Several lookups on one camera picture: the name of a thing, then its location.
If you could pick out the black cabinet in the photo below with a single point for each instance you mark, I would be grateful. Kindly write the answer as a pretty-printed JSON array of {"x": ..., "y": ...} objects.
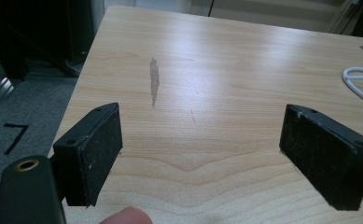
[{"x": 73, "y": 28}]

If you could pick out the black tape floor mark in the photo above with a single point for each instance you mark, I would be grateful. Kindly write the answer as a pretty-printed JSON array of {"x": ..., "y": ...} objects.
[{"x": 16, "y": 137}]

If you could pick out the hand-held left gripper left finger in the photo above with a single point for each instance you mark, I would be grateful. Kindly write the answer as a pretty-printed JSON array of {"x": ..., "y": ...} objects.
[{"x": 87, "y": 155}]

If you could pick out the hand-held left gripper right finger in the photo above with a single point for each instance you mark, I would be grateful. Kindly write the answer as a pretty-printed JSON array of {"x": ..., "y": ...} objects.
[{"x": 325, "y": 155}]

